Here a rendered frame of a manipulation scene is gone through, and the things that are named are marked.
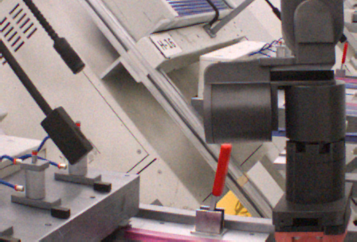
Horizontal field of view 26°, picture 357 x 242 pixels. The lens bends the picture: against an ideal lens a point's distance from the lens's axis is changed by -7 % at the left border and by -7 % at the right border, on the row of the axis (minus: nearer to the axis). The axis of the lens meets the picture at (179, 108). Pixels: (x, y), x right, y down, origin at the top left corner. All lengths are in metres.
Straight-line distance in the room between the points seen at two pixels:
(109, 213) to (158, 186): 0.94
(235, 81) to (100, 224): 0.24
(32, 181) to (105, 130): 1.03
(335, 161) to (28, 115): 1.29
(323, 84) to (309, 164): 0.07
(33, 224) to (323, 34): 0.32
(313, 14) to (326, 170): 0.14
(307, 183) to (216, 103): 0.11
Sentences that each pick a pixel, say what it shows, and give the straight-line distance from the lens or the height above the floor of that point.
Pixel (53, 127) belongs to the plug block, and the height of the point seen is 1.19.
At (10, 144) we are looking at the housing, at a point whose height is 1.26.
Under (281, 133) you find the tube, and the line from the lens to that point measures 1.22.
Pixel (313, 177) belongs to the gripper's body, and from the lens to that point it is 0.69.
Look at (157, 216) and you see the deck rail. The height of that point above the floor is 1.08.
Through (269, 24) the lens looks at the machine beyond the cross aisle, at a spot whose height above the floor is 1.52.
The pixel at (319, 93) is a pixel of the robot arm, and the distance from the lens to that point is 0.68.
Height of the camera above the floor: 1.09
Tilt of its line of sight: 4 degrees up
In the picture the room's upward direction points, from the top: 39 degrees counter-clockwise
